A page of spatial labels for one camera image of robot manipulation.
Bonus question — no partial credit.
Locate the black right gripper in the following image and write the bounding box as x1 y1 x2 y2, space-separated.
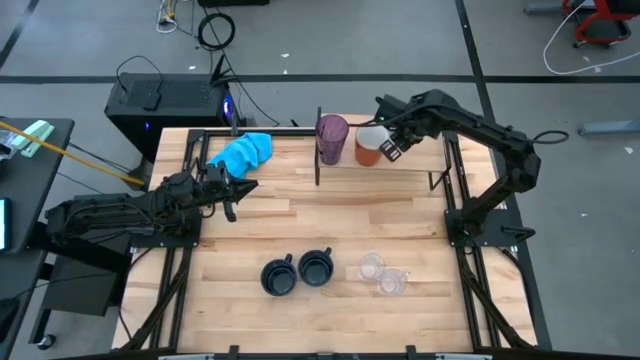
374 94 427 164

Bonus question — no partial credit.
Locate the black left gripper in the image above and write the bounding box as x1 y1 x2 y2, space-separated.
199 163 260 207

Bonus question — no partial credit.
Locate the orange mug with white inside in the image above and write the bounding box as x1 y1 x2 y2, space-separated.
353 123 396 168

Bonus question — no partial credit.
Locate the tall purple plastic tumbler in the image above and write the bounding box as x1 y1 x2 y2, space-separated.
314 113 350 166

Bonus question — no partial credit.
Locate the black mug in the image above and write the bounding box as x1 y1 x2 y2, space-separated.
297 246 335 288
259 253 298 297

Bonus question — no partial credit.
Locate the blue cloth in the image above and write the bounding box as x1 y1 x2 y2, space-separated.
207 132 274 180

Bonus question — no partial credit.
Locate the black computer tower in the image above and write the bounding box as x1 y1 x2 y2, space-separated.
103 72 237 164

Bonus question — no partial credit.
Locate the clear glass cup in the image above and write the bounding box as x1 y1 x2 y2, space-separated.
357 251 387 284
377 267 409 298

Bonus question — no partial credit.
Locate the black wifi antenna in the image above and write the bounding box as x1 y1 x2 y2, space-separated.
209 53 234 86

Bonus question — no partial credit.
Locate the black cart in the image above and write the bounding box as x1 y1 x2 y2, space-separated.
29 239 132 346

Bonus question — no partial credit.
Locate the black side desk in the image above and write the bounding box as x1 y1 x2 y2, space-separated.
0 117 76 256

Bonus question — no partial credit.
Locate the mint green stapler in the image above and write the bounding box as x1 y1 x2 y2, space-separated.
9 119 55 159

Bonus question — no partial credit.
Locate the grey floor bar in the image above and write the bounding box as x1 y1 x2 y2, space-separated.
577 118 640 137

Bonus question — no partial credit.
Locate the tablet screen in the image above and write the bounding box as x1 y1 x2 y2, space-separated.
0 197 14 254

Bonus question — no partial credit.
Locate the red chair base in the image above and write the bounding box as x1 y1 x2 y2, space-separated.
562 0 640 49

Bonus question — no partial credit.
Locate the wooden shelf with black frame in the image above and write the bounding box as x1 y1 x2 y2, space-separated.
313 106 455 192

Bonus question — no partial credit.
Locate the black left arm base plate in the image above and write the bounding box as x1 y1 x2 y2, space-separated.
130 199 202 250

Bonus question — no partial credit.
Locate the black aluminium table frame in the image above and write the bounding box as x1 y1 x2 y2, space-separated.
119 112 551 360

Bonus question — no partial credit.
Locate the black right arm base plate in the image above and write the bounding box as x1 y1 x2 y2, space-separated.
444 207 536 249

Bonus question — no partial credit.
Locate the coiled black cable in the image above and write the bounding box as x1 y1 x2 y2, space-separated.
197 12 236 51

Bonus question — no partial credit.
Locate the yellow rope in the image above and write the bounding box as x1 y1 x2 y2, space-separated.
0 120 146 189

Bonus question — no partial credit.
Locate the thin black computer cable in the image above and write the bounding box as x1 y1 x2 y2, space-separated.
115 54 165 94

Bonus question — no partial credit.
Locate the white floor cable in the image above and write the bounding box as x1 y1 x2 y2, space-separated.
542 0 640 76

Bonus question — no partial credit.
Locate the white and yellow cable bundle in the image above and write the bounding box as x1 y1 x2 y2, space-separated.
155 0 194 36

